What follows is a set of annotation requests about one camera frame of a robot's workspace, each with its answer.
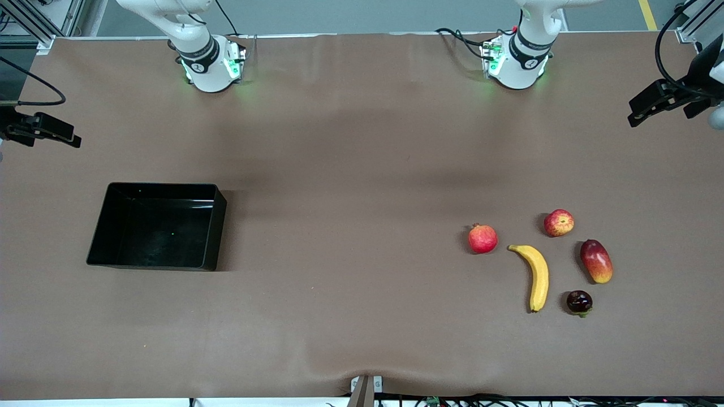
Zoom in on red yellow apple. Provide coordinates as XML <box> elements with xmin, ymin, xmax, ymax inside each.
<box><xmin>544</xmin><ymin>209</ymin><xmax>575</xmax><ymax>238</ymax></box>

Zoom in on black right arm base cable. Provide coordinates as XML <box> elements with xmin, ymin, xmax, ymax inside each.
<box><xmin>214</xmin><ymin>0</ymin><xmax>240</xmax><ymax>38</ymax></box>

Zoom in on black left arm base cables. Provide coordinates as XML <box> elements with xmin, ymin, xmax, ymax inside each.
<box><xmin>434</xmin><ymin>27</ymin><xmax>499</xmax><ymax>60</ymax></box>

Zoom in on aluminium frame profile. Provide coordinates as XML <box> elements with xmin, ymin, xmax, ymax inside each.
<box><xmin>675</xmin><ymin>0</ymin><xmax>724</xmax><ymax>45</ymax></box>
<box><xmin>0</xmin><ymin>0</ymin><xmax>87</xmax><ymax>55</ymax></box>

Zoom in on black plastic box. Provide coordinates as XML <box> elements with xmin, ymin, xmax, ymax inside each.
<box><xmin>86</xmin><ymin>181</ymin><xmax>228</xmax><ymax>272</ymax></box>

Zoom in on red pomegranate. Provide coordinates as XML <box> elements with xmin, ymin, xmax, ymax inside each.
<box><xmin>468</xmin><ymin>223</ymin><xmax>499</xmax><ymax>255</ymax></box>

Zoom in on brown table mat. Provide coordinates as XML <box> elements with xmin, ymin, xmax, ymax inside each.
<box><xmin>0</xmin><ymin>31</ymin><xmax>724</xmax><ymax>400</ymax></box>

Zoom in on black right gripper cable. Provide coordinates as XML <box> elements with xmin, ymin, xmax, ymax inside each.
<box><xmin>0</xmin><ymin>57</ymin><xmax>67</xmax><ymax>107</ymax></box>

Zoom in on red yellow mango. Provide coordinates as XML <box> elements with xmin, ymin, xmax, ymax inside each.
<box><xmin>580</xmin><ymin>239</ymin><xmax>614</xmax><ymax>284</ymax></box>

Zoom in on yellow banana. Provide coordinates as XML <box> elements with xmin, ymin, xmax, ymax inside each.
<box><xmin>507</xmin><ymin>244</ymin><xmax>550</xmax><ymax>313</ymax></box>

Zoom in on dark purple mangosteen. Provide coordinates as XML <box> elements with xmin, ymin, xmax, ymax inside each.
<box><xmin>566</xmin><ymin>290</ymin><xmax>594</xmax><ymax>318</ymax></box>

